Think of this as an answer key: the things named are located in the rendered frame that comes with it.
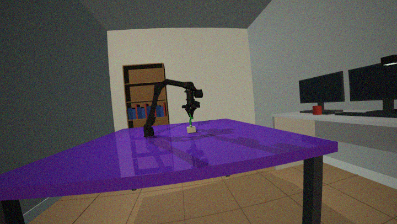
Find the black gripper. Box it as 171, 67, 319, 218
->
182, 98, 200, 117

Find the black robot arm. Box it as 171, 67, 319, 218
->
143, 79, 203, 137

